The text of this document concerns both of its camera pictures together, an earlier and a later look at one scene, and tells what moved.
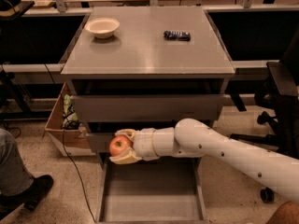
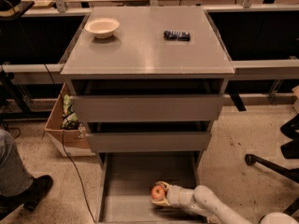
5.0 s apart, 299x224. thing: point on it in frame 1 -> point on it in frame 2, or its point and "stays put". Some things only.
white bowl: [102, 27] stays put
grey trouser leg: [15, 178] stays put
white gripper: [143, 144] -> [175, 196]
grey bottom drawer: [165, 190] stays put
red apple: [119, 144] -> [158, 192]
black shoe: [29, 197] stays put
